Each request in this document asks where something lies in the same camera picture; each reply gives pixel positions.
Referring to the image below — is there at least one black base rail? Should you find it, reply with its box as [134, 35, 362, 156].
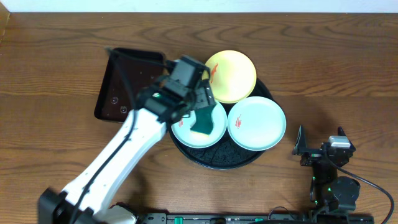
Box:
[136, 213, 375, 224]

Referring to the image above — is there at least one light green plate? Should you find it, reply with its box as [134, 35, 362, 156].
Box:
[227, 96, 287, 151]
[171, 102, 227, 149]

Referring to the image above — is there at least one dark rectangular water tray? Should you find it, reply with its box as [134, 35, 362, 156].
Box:
[94, 47, 164, 123]

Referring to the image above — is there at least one yellow plate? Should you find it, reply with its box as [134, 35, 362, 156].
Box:
[202, 50, 257, 104]

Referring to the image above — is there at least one green and yellow sponge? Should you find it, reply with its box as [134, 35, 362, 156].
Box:
[190, 105, 215, 135]

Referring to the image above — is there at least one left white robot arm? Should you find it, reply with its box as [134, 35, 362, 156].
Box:
[38, 76, 215, 223]

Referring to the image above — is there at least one round black tray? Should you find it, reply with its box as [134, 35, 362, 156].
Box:
[169, 69, 275, 170]

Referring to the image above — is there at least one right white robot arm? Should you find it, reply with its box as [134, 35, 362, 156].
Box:
[292, 126, 360, 222]

